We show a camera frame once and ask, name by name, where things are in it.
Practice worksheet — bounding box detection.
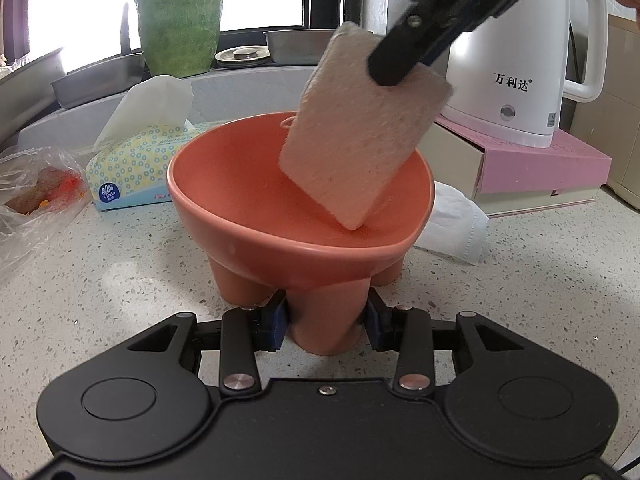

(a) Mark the green vase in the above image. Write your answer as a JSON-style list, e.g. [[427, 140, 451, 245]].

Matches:
[[132, 0, 227, 79]]

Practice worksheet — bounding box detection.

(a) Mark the white tissue paper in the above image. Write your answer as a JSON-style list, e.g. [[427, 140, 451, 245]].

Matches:
[[412, 182, 490, 267]]

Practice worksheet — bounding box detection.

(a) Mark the white electric kettle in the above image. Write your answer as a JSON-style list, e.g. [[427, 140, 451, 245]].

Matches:
[[436, 0, 609, 150]]

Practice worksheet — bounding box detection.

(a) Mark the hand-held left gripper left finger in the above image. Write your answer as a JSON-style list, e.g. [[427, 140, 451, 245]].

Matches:
[[115, 290, 292, 397]]

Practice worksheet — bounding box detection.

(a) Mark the rectangular steel tray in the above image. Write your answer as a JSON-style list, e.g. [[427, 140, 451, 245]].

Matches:
[[263, 27, 346, 66]]

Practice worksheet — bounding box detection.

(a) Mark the round steel lid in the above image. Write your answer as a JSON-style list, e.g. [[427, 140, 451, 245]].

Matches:
[[215, 46, 272, 68]]

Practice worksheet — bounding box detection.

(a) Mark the small steel tray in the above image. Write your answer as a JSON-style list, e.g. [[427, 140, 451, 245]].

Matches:
[[50, 52, 147, 110]]

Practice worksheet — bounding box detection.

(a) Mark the beige box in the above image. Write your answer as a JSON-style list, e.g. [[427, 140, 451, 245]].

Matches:
[[564, 12, 640, 206]]

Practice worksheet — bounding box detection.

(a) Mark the orange footed bowl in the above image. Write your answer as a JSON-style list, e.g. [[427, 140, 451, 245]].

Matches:
[[166, 110, 436, 356]]

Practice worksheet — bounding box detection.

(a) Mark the soft tissue pack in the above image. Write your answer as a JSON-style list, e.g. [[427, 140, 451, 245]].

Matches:
[[85, 75, 211, 212]]

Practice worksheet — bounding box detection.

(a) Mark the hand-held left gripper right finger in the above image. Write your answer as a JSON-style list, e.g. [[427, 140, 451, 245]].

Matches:
[[362, 292, 538, 397]]

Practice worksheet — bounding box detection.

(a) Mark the pink box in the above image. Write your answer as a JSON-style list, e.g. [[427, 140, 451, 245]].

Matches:
[[425, 115, 613, 220]]

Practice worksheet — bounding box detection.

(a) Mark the rectangular dish sponge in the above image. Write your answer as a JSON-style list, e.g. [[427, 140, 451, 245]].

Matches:
[[277, 21, 455, 232]]

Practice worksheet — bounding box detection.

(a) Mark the clear plastic bag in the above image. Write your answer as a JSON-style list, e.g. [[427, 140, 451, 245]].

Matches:
[[0, 146, 96, 281]]

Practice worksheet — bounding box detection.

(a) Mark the large steel tray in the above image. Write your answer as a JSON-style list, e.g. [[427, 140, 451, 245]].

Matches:
[[0, 46, 68, 136]]

